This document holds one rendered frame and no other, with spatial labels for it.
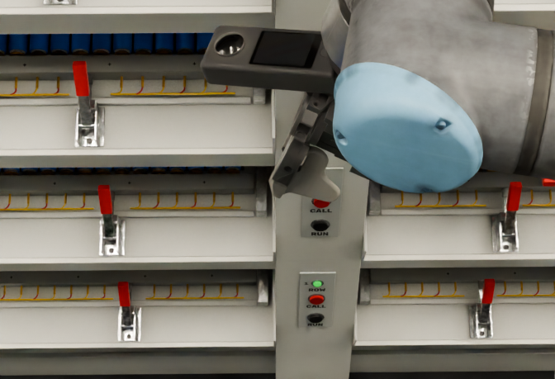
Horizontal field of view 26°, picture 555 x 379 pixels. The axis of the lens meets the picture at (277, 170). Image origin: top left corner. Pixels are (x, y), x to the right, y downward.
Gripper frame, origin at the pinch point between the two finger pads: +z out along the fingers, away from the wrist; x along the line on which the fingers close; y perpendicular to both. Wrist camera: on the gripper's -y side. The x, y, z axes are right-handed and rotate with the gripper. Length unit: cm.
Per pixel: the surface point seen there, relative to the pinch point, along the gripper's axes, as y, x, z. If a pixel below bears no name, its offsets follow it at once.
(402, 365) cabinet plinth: 28, 15, 53
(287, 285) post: 7.6, 6.8, 30.7
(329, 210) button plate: 7.3, 8.0, 15.0
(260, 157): -1.6, 6.4, 9.0
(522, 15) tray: 13.3, 13.6, -15.8
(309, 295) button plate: 10.4, 7.3, 31.8
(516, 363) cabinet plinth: 42, 20, 49
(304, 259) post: 7.7, 7.3, 25.1
